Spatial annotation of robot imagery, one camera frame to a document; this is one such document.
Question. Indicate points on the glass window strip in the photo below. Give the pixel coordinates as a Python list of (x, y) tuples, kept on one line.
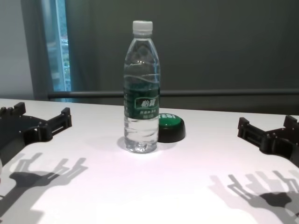
[(59, 46)]

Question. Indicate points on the grey horizontal handrail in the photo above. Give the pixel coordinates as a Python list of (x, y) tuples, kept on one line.
[(210, 93)]

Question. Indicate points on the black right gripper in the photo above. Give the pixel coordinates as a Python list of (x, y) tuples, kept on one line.
[(285, 144)]

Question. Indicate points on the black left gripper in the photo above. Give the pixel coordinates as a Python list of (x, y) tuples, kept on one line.
[(16, 130)]

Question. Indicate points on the green YES button black base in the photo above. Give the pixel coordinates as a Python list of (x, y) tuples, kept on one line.
[(171, 130)]

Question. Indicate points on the clear water bottle green label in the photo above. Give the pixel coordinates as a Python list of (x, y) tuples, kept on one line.
[(142, 105)]

